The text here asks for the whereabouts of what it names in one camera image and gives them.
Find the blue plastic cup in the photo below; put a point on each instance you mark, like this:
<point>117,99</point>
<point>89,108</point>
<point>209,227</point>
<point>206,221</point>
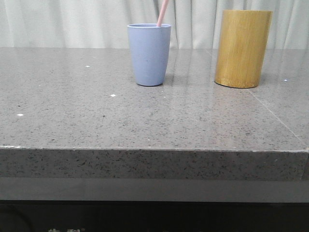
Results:
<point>149,47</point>

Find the pink chopstick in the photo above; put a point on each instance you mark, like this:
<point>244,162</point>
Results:
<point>162,13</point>

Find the pale green curtain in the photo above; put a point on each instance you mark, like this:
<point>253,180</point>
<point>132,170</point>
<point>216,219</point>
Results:
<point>102,23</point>

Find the bamboo cylindrical holder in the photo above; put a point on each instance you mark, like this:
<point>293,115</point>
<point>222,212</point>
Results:
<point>242,45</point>

